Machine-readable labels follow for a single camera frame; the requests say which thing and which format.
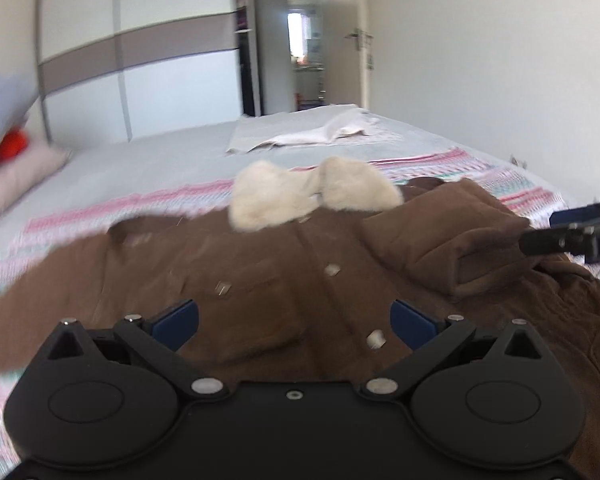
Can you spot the white bedroom door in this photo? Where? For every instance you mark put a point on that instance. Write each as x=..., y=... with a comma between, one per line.
x=345, y=48

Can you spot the red plush toy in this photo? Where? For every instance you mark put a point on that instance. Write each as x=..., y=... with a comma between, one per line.
x=13, y=144

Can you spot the striped patterned bed cover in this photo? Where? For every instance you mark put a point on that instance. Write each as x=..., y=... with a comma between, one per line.
x=480, y=174

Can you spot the brown coat with fur collar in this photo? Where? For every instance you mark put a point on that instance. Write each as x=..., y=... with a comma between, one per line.
x=330, y=269

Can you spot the grey bed sheet mattress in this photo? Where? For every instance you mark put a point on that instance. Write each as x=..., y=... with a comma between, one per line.
x=189, y=170

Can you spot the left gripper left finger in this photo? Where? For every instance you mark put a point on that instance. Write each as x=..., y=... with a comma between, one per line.
x=153, y=343

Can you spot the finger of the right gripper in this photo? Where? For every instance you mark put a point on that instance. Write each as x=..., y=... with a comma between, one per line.
x=585, y=218
x=573, y=240

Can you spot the white grey sliding wardrobe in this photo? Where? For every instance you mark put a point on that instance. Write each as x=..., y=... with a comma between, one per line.
x=115, y=71

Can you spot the beige folded quilt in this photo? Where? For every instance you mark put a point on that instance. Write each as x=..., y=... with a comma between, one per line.
x=27, y=170

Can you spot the cream folded cloth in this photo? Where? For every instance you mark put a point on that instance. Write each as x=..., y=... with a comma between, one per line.
x=319, y=126

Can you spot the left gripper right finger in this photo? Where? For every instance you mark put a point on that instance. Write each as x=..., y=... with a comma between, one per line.
x=432, y=342

